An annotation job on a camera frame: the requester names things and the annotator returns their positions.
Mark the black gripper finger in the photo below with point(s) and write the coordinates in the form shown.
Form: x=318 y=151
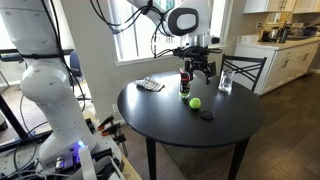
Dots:
x=187 y=70
x=210 y=71

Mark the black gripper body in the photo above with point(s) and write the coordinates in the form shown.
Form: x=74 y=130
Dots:
x=199 y=60

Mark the green tennis ball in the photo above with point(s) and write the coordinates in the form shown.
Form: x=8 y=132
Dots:
x=195 y=103

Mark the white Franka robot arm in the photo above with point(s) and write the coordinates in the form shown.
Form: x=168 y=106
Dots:
x=53 y=93

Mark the clear glass cup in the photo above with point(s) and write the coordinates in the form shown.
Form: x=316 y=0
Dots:
x=226 y=81

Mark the white framed window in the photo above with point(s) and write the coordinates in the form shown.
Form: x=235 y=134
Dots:
x=220 y=33

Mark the checkered dish cloth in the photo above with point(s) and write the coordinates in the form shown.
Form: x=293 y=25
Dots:
x=150 y=84

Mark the black round lid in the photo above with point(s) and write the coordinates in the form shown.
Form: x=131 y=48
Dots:
x=207 y=115

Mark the round black table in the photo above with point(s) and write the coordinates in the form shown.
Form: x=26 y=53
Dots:
x=166 y=116

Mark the silver kettle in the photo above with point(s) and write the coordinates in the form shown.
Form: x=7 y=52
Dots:
x=274 y=34

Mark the white kitchen counter cabinet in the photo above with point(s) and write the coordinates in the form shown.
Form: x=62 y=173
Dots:
x=286 y=63

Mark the black coffee maker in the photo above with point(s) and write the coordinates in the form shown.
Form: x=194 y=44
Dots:
x=284 y=33

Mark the black clamp with silver tip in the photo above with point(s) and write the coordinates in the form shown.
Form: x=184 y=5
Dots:
x=120 y=140

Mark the blue office chair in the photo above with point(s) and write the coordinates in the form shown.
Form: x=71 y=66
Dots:
x=76 y=65

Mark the wooden robot stand top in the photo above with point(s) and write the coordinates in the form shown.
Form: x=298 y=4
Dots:
x=130 y=171

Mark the white wall outlet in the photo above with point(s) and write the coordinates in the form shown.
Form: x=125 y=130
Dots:
x=115 y=107

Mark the white wall cabinets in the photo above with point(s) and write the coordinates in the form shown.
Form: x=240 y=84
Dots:
x=283 y=5

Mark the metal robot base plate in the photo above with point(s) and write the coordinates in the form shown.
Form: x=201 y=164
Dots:
x=106 y=150

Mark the black desk frame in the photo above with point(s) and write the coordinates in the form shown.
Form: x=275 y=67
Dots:
x=10 y=116

